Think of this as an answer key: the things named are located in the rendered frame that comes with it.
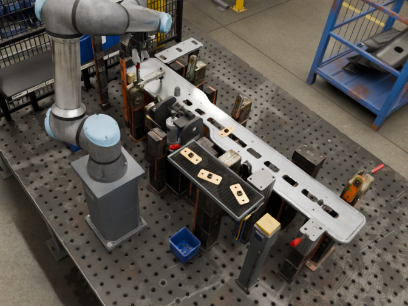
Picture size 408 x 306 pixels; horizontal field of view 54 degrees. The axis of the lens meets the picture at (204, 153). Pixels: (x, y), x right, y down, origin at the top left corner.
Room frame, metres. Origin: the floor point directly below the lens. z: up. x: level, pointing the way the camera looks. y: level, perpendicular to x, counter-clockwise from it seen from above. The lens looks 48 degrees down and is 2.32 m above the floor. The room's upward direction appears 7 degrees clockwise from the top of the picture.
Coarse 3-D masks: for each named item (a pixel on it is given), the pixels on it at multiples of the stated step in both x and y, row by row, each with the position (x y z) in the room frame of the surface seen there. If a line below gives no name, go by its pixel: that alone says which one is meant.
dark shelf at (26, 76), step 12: (120, 36) 1.95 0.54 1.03; (156, 36) 2.03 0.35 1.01; (120, 48) 1.84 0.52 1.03; (24, 60) 1.64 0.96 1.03; (36, 60) 1.65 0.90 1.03; (48, 60) 1.66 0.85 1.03; (0, 72) 1.52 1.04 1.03; (12, 72) 1.53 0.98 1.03; (24, 72) 1.54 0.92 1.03; (36, 72) 1.55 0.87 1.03; (48, 72) 1.57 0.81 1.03; (0, 84) 1.43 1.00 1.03; (12, 84) 1.44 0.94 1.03; (24, 84) 1.45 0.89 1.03; (36, 84) 1.47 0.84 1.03; (12, 96) 1.37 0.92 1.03
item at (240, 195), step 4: (232, 188) 0.89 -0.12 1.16; (236, 188) 0.89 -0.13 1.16; (240, 188) 0.89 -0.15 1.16; (236, 192) 0.87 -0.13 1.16; (240, 192) 0.87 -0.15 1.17; (244, 192) 0.87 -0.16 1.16; (236, 196) 0.85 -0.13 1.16; (240, 196) 0.85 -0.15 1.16; (244, 196) 0.86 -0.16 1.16; (240, 200) 0.84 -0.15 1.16; (248, 200) 0.84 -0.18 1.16; (240, 204) 0.82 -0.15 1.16
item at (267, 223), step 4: (264, 216) 0.78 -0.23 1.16; (268, 216) 0.79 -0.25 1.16; (260, 220) 0.77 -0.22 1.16; (264, 220) 0.77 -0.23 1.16; (268, 220) 0.77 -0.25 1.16; (272, 220) 0.77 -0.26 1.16; (276, 220) 0.77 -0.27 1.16; (256, 224) 0.75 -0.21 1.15; (260, 224) 0.75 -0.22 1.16; (264, 224) 0.75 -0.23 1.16; (268, 224) 0.76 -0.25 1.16; (272, 224) 0.76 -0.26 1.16; (276, 224) 0.76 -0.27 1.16; (264, 228) 0.74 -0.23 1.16; (268, 228) 0.74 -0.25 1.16; (272, 228) 0.74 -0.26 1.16; (276, 228) 0.75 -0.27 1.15; (268, 232) 0.72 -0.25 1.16; (272, 232) 0.73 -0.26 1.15
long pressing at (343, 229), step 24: (144, 72) 1.70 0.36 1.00; (168, 72) 1.72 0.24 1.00; (168, 96) 1.53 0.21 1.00; (192, 96) 1.55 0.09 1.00; (216, 120) 1.40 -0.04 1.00; (216, 144) 1.24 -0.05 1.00; (264, 144) 1.28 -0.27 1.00; (288, 168) 1.16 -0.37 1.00; (288, 192) 1.02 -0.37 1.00; (312, 192) 1.04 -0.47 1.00; (312, 216) 0.92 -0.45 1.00; (360, 216) 0.95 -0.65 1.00; (336, 240) 0.83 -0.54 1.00
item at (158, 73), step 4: (160, 68) 1.63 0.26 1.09; (152, 72) 1.61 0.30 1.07; (156, 72) 1.61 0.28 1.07; (160, 72) 1.62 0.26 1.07; (164, 72) 1.63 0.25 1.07; (144, 76) 1.57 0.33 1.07; (148, 76) 1.57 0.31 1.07; (152, 76) 1.58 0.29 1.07; (156, 76) 1.59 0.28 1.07; (160, 76) 1.61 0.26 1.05; (136, 80) 1.53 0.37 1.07; (140, 80) 1.55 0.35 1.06; (144, 80) 1.54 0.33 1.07; (148, 80) 1.55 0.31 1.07; (152, 80) 1.57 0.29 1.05; (144, 84) 1.53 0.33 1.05
